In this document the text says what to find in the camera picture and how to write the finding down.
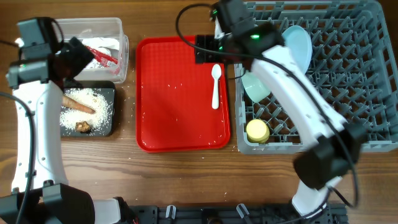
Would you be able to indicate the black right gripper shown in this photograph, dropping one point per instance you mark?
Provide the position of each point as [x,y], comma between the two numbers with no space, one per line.
[205,45]

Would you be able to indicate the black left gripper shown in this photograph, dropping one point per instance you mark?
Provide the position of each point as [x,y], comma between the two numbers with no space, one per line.
[79,56]

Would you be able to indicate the white plastic spoon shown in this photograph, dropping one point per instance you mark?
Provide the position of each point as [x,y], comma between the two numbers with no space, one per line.
[216,74]

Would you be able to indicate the red and white wrapper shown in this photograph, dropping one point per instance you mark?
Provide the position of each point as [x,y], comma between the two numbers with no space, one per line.
[105,51]

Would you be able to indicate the white rice pile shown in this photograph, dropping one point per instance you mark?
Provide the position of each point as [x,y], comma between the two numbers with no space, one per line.
[101,103]

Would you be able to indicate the light green bowl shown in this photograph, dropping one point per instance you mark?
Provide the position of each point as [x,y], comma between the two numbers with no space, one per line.
[254,88]

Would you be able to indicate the brown food scrap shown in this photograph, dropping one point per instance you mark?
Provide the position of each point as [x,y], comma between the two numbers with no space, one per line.
[82,127]

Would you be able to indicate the large light blue plate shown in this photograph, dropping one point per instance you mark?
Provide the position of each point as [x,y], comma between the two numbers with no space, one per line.
[299,42]

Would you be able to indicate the yellow plastic cup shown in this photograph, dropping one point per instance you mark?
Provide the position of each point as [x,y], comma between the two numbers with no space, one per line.
[257,131]

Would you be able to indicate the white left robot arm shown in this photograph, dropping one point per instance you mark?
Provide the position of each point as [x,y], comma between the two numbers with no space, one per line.
[40,191]

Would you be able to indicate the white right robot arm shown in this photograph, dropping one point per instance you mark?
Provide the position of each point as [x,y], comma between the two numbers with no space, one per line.
[332,145]

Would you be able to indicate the clear plastic bin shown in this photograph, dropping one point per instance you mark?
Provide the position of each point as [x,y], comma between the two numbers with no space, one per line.
[104,35]

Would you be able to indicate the black tray bin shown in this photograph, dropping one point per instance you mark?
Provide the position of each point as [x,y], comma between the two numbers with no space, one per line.
[103,86]

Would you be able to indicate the red serving tray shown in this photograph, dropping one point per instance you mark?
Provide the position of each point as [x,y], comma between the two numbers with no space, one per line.
[173,99]

